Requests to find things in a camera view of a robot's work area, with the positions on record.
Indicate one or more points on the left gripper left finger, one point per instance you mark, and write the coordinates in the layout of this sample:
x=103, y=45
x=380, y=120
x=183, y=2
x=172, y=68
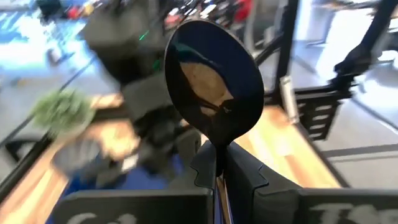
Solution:
x=186, y=202

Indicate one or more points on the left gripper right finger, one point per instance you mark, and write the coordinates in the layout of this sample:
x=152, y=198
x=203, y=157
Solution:
x=264, y=202

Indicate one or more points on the metal spoon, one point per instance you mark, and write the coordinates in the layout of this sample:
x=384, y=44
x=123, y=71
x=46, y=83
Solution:
x=214, y=77

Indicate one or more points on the blue patterned cup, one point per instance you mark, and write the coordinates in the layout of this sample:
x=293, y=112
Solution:
x=77, y=160

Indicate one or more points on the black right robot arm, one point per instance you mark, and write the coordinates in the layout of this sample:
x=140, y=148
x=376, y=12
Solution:
x=124, y=46

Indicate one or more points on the blue plastic tray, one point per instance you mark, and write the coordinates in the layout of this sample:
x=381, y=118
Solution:
x=143, y=182

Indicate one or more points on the black slotted bracket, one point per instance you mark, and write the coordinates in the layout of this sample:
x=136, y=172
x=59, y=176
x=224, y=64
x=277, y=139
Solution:
x=317, y=115

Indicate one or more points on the black rig post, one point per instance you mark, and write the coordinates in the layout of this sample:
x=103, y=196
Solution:
x=286, y=46

